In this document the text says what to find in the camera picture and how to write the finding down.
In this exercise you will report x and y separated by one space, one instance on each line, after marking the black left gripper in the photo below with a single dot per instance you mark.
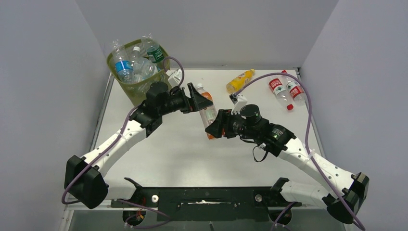
200 102

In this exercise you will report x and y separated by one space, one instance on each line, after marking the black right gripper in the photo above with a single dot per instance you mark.
216 129

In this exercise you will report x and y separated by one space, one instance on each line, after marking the orange label tea bottle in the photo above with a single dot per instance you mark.
209 114

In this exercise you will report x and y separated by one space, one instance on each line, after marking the dark green label bottle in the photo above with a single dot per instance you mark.
154 51

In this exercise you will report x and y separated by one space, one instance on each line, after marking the large clear plastic bottle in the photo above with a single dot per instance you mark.
143 68

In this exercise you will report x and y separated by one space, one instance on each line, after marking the blue label water bottle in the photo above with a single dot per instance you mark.
122 63

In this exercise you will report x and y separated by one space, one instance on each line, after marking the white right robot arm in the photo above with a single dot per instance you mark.
340 192

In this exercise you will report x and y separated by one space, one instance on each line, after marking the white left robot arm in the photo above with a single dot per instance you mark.
140 123

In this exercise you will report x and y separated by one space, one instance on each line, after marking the green plastic mesh bin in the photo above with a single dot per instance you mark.
136 91

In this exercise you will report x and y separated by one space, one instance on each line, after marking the yellow juice bottle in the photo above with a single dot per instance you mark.
240 81

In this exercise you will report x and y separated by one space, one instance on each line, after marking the red label bottle red cap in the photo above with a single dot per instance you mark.
280 92

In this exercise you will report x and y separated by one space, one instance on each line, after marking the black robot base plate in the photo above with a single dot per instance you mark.
205 203

